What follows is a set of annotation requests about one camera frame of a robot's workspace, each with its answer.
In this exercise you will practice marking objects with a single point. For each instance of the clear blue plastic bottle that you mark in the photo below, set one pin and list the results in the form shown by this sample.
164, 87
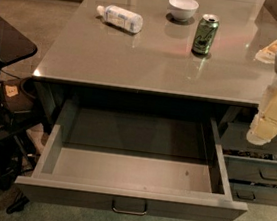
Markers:
122, 18

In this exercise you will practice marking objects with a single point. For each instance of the grey middle side drawer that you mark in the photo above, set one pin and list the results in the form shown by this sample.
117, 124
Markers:
248, 162

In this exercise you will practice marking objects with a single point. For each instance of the grey lower side drawer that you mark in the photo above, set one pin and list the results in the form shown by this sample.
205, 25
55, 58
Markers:
254, 194

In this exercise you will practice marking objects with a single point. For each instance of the open grey top drawer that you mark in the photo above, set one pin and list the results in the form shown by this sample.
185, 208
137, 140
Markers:
94, 156

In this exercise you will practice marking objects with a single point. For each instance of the green soda can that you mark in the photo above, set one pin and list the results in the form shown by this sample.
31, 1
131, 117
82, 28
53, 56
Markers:
205, 34

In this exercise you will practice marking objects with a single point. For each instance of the white ceramic bowl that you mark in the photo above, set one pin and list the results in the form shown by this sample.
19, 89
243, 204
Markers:
182, 10

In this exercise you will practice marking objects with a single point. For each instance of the brown bag with tag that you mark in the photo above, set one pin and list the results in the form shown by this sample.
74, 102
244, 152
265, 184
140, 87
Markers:
20, 95

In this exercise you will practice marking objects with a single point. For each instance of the black side table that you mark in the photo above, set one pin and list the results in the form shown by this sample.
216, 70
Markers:
14, 46

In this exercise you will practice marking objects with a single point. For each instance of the metal drawer handle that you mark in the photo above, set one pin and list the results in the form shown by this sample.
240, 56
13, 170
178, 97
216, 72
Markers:
127, 206

